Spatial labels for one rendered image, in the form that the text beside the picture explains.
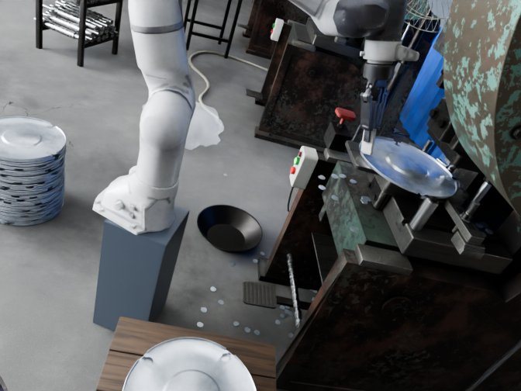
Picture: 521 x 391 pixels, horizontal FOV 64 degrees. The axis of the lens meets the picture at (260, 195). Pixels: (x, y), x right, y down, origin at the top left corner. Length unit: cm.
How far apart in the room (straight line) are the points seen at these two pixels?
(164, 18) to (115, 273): 73
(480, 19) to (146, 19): 60
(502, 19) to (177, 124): 62
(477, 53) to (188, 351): 83
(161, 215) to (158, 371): 40
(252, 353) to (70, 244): 92
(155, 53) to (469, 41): 59
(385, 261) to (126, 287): 75
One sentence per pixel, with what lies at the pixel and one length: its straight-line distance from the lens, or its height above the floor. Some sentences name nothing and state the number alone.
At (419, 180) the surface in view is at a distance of 120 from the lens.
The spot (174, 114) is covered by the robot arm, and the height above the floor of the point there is 83.
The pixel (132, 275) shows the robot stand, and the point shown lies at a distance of 128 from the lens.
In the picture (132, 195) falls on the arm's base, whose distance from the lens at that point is 115.
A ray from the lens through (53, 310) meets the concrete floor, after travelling 157.
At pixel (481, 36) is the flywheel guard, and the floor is 119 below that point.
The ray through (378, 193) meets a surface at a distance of 123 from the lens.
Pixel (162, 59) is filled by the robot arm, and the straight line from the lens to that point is 95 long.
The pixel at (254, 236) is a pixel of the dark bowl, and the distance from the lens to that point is 191.
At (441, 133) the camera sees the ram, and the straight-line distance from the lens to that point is 118.
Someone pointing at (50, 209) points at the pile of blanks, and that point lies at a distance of 184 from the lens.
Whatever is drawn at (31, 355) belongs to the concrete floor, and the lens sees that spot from 148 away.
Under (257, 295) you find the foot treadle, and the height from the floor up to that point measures 16.
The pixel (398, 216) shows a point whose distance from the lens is 118.
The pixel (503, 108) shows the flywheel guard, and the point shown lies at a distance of 66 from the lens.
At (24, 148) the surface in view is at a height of 31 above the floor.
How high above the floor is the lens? 125
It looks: 34 degrees down
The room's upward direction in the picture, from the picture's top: 21 degrees clockwise
